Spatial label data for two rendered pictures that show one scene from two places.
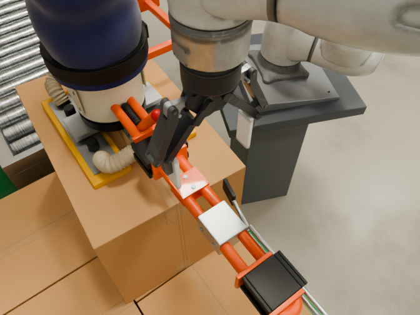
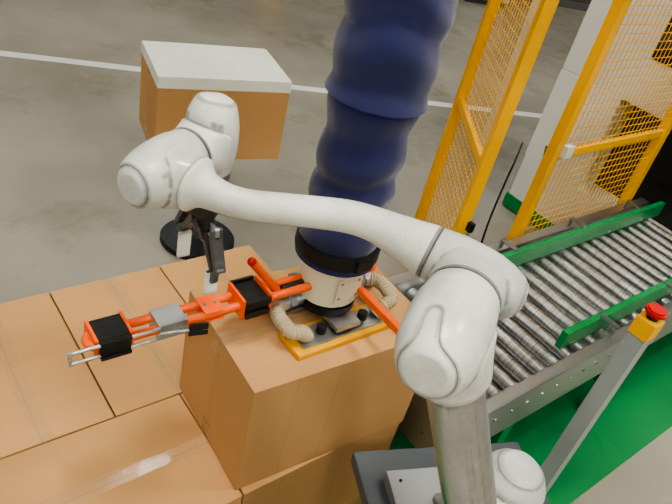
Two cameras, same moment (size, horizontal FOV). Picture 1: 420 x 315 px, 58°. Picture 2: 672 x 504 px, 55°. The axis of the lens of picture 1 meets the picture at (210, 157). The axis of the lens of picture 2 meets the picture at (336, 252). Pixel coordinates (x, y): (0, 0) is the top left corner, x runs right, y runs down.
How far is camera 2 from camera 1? 1.31 m
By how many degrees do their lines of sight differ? 58
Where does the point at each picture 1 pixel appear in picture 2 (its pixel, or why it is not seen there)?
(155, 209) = (217, 325)
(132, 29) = (326, 237)
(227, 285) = (177, 472)
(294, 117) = not seen: outside the picture
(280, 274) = (113, 332)
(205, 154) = (273, 365)
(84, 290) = not seen: hidden behind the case
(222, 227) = (163, 313)
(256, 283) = (111, 319)
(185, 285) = (186, 434)
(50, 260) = not seen: hidden behind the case
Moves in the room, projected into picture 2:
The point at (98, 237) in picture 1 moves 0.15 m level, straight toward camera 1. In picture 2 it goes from (198, 292) to (146, 304)
